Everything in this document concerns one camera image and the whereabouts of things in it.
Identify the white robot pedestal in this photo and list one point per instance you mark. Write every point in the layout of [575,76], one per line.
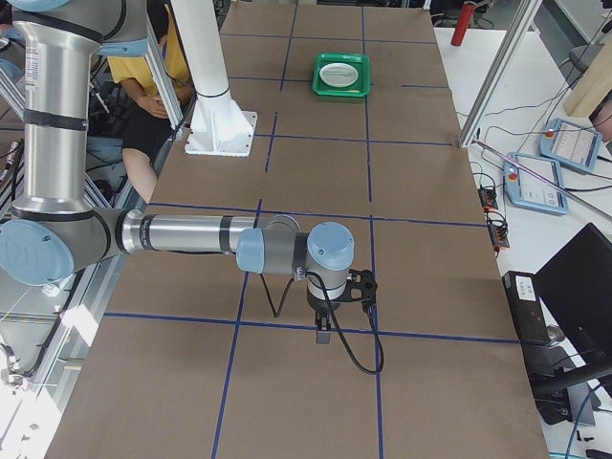
[218,126]

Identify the green plastic tray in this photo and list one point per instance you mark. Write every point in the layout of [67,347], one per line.
[359,89]

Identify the far blue teach pendant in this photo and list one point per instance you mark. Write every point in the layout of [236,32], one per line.
[570,144]

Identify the black computer monitor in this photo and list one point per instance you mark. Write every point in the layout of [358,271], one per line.
[575,286]

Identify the near blue teach pendant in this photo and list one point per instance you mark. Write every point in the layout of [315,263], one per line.
[526,191]

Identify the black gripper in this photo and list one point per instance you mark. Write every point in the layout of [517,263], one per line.
[318,305]

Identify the black desktop box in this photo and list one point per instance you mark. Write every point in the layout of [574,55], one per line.
[525,308]

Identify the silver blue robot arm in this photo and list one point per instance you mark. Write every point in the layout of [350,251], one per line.
[54,232]

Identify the white round plate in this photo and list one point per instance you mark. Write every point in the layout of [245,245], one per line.
[338,81]

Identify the aluminium frame post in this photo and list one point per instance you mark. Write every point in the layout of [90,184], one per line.
[513,37]

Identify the blue teach pendant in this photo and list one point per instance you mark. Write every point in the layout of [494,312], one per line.
[570,144]
[526,191]

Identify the person in yellow shirt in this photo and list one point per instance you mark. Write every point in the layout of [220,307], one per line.
[148,126]

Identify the orange black connector strip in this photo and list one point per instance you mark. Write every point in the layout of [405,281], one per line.
[497,224]

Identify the red cylinder bottle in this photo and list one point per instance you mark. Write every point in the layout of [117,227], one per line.
[463,23]

